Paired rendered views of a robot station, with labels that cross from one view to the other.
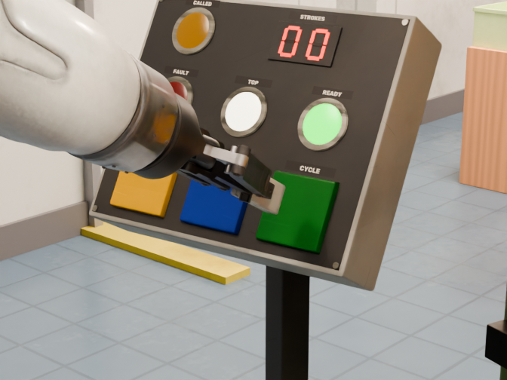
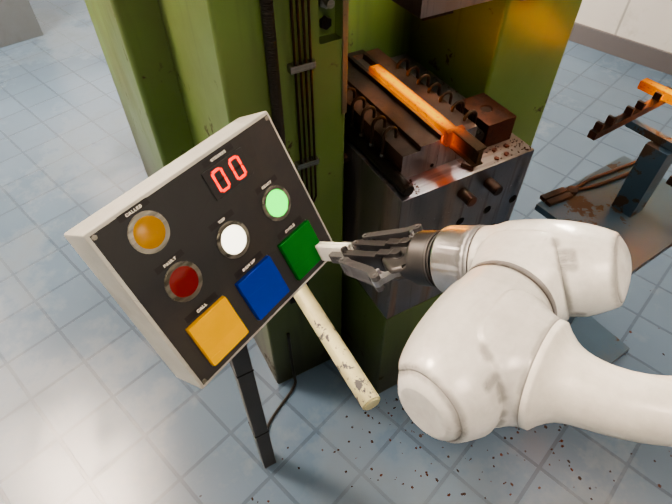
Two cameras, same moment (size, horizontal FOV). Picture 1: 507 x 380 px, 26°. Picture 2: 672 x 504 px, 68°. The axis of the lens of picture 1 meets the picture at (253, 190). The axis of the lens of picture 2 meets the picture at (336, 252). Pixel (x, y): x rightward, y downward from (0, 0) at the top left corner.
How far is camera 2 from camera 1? 116 cm
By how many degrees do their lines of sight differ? 76
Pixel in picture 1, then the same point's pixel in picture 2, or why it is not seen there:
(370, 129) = (296, 183)
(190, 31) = (150, 234)
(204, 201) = (264, 297)
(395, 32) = (266, 127)
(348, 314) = not seen: outside the picture
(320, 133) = (281, 207)
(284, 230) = (308, 262)
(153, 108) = not seen: hidden behind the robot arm
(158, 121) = not seen: hidden behind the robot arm
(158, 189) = (235, 324)
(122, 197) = (219, 353)
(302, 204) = (305, 244)
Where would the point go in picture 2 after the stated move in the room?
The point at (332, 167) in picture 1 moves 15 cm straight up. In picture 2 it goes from (297, 216) to (291, 142)
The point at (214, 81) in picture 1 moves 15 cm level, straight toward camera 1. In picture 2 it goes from (198, 243) to (302, 242)
